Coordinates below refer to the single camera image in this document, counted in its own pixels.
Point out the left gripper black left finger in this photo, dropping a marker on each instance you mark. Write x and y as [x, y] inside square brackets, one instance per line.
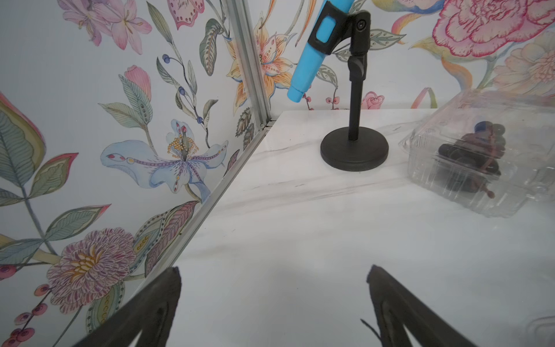
[146, 320]

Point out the left aluminium frame post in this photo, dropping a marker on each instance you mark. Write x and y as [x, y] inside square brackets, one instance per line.
[246, 50]

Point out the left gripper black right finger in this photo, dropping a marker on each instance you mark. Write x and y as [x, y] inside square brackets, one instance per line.
[400, 313]

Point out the black grape bunch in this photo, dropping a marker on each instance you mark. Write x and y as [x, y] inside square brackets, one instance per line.
[472, 161]

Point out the black microphone stand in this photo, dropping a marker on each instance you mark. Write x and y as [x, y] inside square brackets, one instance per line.
[352, 148]

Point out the clear clamshell container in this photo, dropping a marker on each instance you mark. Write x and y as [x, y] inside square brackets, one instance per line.
[527, 167]

